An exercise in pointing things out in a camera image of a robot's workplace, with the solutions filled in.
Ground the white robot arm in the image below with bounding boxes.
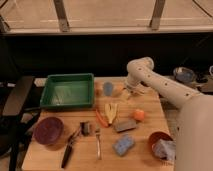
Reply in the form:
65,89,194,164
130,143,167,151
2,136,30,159
125,57,213,171

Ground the orange ball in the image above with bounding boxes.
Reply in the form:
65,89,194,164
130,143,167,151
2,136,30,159
133,109,145,121

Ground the blue cup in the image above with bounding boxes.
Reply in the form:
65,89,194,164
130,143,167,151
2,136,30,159
103,82,114,96

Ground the yellow banana toy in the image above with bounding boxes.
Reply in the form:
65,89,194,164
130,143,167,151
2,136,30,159
105,103,118,124

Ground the gray rectangular block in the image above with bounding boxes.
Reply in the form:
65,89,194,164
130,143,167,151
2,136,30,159
114,119,137,133

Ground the wooden cutting board table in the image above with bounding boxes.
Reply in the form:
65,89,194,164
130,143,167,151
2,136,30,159
22,79,173,171

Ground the orange carrot toy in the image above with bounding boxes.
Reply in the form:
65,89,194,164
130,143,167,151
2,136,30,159
96,109,109,128

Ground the blue bowl in background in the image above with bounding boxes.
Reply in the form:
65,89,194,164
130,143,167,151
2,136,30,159
173,67,196,83

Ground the red bowl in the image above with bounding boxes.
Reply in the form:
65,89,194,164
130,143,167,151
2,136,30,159
148,131,172,152

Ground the blue sponge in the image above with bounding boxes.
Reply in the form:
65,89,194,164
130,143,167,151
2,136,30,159
113,134,135,156

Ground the small dark metal clip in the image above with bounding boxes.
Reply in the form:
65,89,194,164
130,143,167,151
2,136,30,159
80,121,90,136

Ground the green plastic tray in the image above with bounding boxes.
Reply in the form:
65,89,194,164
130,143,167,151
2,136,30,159
40,73,94,110

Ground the silver fork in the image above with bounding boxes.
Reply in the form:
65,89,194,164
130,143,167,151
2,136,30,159
95,129,102,160

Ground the gray blue cloth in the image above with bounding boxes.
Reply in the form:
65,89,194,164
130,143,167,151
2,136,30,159
153,139,176,162

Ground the purple bowl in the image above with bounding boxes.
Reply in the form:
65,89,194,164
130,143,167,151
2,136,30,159
34,117,64,145

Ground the black chair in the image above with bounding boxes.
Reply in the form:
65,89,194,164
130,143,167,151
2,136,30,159
0,76,40,171

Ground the right metal frame post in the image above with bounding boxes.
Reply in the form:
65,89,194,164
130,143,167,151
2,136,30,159
149,0,166,30

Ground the metal frame post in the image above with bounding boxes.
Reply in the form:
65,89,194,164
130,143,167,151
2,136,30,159
149,0,166,30
53,0,70,32

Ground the left metal frame post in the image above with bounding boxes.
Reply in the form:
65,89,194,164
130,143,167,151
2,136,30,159
53,0,70,32

